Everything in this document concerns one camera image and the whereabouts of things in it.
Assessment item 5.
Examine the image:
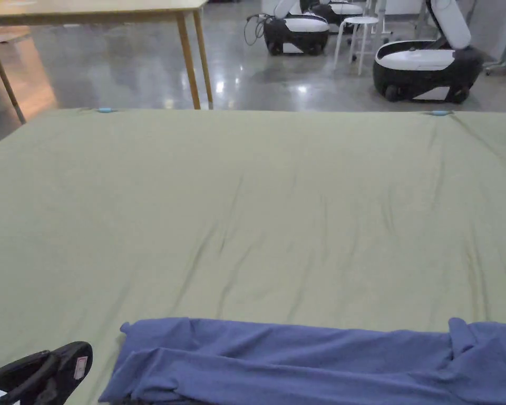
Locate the wooden table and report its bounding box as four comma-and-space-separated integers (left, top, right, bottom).
0, 0, 214, 126

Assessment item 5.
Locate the blue garment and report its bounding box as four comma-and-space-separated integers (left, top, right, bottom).
98, 317, 506, 405

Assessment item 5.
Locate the black cable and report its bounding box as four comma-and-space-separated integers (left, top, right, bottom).
244, 14, 267, 46

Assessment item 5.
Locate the bed with pale green sheet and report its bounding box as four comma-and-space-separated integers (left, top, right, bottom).
0, 107, 506, 405

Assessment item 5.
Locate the black and white robot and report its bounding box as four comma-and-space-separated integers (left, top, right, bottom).
311, 0, 364, 24
262, 0, 331, 57
373, 0, 484, 104

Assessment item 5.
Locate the white round stool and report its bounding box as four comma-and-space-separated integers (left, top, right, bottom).
334, 16, 383, 77

